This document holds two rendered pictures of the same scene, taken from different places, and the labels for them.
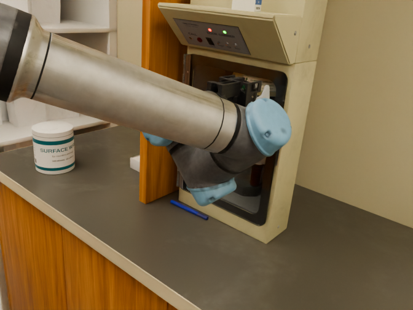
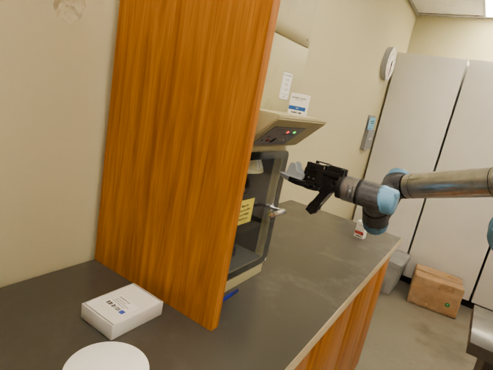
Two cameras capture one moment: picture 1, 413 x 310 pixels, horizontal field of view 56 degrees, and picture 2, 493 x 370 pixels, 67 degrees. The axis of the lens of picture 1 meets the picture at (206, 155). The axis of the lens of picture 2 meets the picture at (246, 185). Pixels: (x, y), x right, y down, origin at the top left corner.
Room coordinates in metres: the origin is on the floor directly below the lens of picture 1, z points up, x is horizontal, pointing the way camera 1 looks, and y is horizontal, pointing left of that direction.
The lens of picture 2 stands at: (1.14, 1.03, 1.54)
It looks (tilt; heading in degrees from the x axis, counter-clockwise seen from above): 14 degrees down; 263
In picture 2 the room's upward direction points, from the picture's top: 11 degrees clockwise
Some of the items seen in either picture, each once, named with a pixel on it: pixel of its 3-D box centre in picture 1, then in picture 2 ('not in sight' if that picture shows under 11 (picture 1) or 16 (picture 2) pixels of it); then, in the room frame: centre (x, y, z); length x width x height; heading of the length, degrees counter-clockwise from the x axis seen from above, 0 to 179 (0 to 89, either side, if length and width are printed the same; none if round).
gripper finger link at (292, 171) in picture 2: not in sight; (291, 171); (0.87, -0.09, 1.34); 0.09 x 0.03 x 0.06; 142
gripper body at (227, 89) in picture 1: (230, 101); (325, 178); (0.77, -0.04, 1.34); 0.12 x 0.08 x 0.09; 142
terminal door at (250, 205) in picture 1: (225, 139); (252, 214); (0.97, -0.05, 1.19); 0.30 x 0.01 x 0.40; 51
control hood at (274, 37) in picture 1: (224, 31); (285, 131); (0.93, -0.02, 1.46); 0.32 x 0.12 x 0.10; 52
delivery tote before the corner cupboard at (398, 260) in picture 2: not in sight; (370, 263); (-0.64, -2.23, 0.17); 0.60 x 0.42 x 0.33; 140
